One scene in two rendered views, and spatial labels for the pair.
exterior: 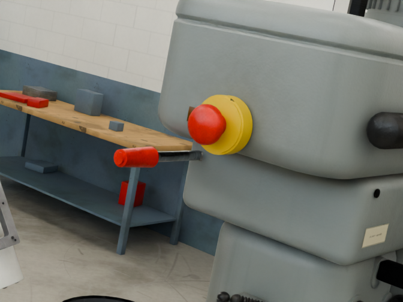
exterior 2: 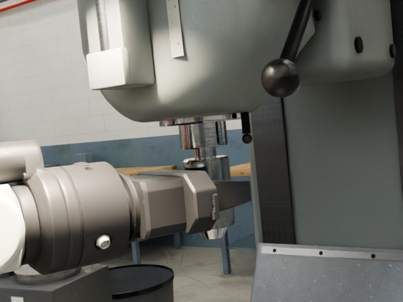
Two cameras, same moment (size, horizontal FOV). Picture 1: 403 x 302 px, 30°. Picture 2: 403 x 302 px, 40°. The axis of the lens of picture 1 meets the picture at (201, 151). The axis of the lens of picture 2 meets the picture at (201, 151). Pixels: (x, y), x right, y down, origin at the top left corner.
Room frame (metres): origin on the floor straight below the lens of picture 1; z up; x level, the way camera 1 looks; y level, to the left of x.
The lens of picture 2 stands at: (0.38, -0.14, 1.31)
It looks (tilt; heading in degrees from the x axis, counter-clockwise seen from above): 3 degrees down; 359
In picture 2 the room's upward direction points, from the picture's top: 6 degrees counter-clockwise
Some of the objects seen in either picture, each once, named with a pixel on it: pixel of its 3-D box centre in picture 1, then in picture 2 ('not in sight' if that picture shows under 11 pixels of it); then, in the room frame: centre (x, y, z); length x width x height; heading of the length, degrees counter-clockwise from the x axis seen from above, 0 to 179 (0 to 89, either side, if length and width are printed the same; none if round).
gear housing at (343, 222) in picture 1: (332, 186); not in sight; (0.97, -0.18, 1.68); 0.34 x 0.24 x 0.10; 144
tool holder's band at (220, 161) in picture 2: not in sight; (205, 162); (0.94, -0.15, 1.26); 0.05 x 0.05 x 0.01
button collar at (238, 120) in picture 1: (223, 124); not in sight; (0.75, -0.02, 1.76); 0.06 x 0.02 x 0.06; 54
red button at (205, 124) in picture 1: (208, 124); not in sight; (0.73, 0.00, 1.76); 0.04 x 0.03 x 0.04; 54
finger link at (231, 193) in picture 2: not in sight; (226, 195); (0.91, -0.17, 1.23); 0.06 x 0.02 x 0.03; 122
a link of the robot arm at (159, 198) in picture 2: not in sight; (127, 209); (0.89, -0.07, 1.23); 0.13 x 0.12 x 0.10; 32
